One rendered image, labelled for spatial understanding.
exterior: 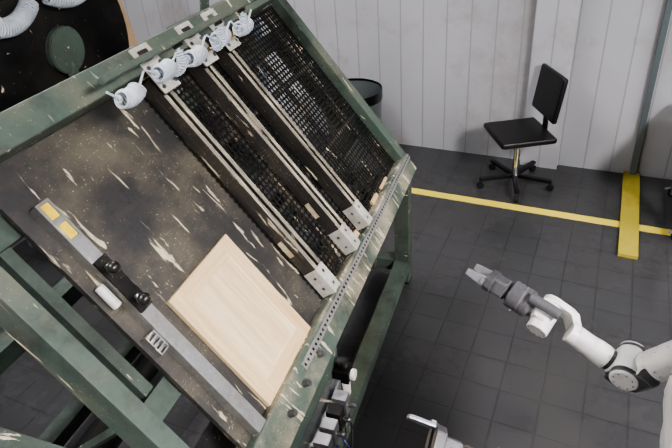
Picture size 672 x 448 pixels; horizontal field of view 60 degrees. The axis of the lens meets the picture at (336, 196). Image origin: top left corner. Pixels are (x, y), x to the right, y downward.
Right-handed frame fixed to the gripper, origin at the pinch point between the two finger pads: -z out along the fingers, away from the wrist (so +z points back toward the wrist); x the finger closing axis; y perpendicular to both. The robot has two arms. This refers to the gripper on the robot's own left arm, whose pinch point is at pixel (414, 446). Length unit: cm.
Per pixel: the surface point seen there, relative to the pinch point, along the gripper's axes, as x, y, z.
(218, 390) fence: 5, -61, -43
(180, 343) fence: 12, -55, -59
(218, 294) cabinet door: 34, -67, -56
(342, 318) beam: 52, -96, -9
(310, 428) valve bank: 8, -85, -9
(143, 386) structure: -3, -58, -64
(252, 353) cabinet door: 21, -73, -38
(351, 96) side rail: 182, -125, -41
